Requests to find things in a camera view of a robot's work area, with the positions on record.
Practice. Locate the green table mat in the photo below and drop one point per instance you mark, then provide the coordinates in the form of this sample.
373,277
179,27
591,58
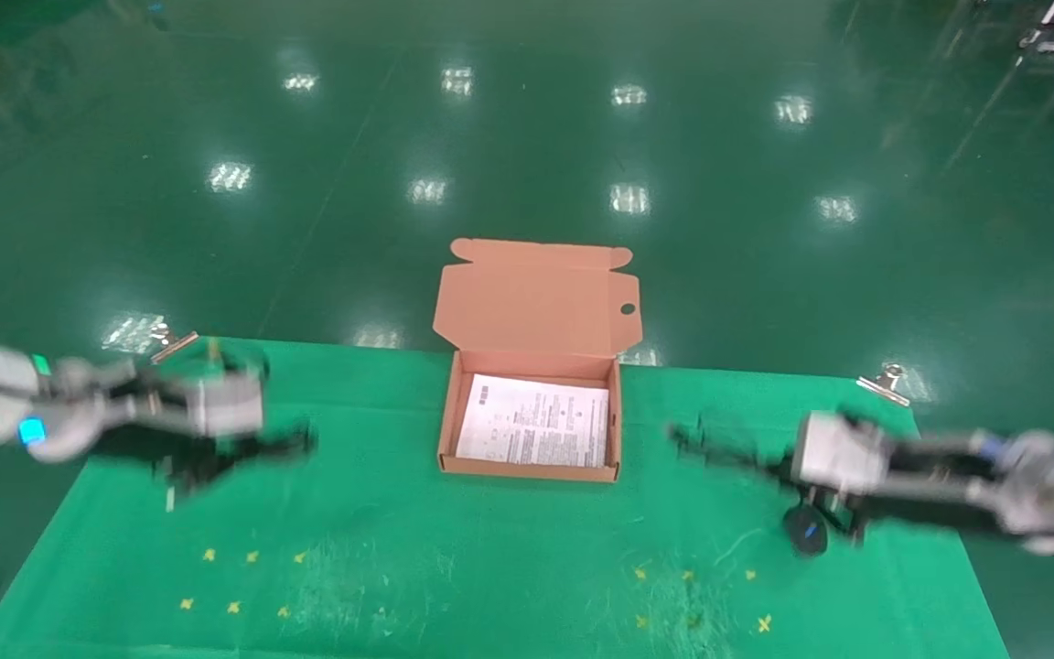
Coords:
490,549

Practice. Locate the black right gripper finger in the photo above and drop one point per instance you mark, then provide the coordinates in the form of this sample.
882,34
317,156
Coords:
728,448
847,526

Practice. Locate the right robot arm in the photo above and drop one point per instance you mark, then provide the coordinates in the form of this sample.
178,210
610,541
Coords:
1039,485

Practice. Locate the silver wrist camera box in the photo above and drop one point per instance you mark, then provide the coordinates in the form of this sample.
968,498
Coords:
227,405
838,453

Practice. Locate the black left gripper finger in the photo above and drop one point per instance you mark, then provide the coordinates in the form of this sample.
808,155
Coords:
184,476
280,444

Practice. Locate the metal binder clip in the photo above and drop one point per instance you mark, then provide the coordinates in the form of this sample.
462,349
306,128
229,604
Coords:
175,340
887,383

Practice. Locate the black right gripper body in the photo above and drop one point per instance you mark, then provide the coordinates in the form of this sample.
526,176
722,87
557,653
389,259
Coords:
797,476

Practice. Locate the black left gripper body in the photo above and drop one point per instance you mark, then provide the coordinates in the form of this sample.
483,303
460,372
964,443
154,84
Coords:
179,453

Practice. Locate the white printed instruction sheet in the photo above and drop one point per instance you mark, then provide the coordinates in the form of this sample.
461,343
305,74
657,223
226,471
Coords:
534,421

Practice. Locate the orange cardboard box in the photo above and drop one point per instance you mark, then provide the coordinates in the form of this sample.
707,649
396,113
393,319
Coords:
536,302

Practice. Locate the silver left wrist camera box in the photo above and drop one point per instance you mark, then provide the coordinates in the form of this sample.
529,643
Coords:
227,405

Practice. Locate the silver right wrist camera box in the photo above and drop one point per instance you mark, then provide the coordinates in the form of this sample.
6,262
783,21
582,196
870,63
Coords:
838,453

